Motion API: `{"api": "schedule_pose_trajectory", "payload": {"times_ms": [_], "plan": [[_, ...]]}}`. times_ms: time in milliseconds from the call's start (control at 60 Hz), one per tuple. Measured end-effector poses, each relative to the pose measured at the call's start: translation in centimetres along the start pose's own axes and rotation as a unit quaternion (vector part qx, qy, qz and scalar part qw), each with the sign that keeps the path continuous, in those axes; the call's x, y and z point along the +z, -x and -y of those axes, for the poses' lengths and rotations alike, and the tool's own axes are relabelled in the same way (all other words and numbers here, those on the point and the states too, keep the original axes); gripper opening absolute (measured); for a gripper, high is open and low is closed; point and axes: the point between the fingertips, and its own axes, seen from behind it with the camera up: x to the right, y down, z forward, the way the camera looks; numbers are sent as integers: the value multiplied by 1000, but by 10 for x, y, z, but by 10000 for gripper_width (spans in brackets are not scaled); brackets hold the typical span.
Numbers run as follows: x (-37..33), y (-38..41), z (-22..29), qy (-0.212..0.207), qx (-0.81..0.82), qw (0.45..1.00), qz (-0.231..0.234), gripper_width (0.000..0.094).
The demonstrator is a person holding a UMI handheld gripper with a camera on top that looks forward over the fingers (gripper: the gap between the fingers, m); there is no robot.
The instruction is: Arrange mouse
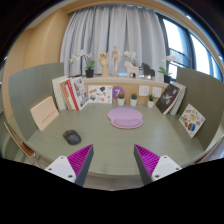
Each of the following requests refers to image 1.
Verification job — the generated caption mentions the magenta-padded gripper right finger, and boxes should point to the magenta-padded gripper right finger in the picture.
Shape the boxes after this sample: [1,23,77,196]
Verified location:
[133,144,183,187]

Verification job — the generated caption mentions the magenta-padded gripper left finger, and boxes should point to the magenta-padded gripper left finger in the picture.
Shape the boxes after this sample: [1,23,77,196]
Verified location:
[44,143,95,188]

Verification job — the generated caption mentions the black computer mouse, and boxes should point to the black computer mouse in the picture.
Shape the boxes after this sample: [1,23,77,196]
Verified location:
[62,129,82,146]

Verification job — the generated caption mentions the purple mouse pad with wrist rest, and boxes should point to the purple mouse pad with wrist rest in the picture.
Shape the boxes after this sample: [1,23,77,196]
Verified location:
[107,106,144,130]

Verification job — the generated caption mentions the succulent in white pot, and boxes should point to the succulent in white pot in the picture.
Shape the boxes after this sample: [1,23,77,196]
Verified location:
[116,92,126,107]
[146,93,156,109]
[129,92,139,107]

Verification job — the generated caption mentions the colourful illustrated booklet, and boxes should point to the colourful illustrated booklet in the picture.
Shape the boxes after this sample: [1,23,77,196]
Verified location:
[178,103,206,139]

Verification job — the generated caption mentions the beige booklet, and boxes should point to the beige booklet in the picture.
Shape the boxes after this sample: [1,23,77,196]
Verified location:
[30,96,60,132]

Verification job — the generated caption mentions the black cover book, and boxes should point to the black cover book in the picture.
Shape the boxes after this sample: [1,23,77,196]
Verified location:
[155,83,181,115]

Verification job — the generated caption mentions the brown book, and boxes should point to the brown book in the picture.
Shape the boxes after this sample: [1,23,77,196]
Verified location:
[59,79,75,111]

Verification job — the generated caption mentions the white sticker sheet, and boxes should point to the white sticker sheet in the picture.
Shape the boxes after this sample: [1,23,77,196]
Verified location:
[87,84,114,104]

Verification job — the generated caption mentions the purple round number sign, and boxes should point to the purple round number sign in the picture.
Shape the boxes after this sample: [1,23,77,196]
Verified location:
[112,85,126,100]

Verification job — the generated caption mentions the wooden desk back shelf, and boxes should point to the wooden desk back shelf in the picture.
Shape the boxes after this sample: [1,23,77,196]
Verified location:
[81,75,169,106]

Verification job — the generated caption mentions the grey-green desk partition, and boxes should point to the grey-green desk partition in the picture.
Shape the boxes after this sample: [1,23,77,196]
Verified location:
[8,62,65,141]
[175,66,224,151]

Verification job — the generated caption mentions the black horse figurine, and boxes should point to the black horse figurine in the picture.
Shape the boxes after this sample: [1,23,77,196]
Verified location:
[139,62,156,78]

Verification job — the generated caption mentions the pink horse figurine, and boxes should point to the pink horse figurine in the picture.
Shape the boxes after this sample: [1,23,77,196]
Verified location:
[123,60,140,79]

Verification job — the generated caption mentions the wooden hand model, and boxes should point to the wooden hand model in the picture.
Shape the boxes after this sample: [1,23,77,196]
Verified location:
[97,50,110,78]

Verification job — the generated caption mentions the wooden artist mannequin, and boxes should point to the wooden artist mannequin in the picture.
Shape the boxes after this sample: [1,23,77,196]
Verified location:
[110,45,123,77]

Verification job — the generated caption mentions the dark-framed window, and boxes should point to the dark-framed window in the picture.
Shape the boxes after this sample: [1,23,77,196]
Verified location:
[155,12,224,83]

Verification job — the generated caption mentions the grey pleated curtain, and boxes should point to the grey pleated curtain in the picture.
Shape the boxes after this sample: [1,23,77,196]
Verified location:
[59,3,168,81]

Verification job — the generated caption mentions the white wall socket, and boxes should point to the white wall socket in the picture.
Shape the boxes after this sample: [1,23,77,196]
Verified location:
[151,86,163,98]
[138,85,151,97]

